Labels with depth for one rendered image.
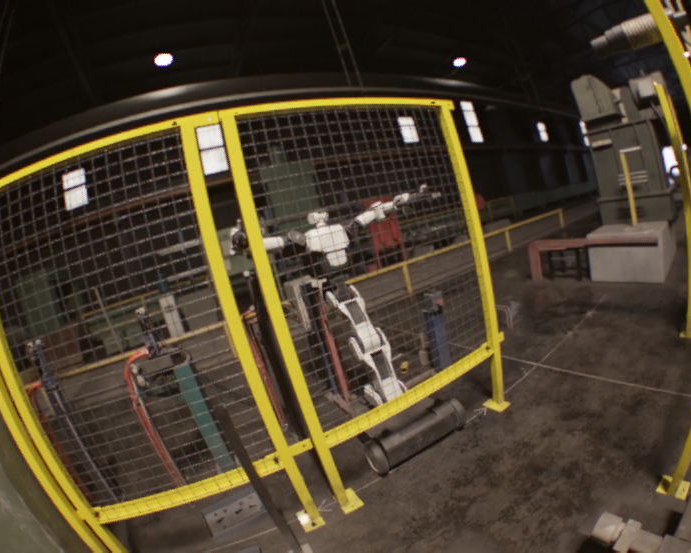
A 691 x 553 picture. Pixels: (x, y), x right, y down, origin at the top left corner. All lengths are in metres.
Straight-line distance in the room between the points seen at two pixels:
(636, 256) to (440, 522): 3.46
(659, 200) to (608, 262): 1.15
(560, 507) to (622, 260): 3.17
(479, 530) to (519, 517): 0.18
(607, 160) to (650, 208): 0.86
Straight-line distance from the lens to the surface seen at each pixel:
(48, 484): 1.66
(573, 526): 1.51
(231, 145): 1.25
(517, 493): 1.62
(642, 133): 4.78
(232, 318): 1.18
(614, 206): 4.87
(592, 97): 5.04
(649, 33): 2.34
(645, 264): 4.15
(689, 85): 1.15
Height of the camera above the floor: 1.25
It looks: 8 degrees down
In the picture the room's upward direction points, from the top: 15 degrees counter-clockwise
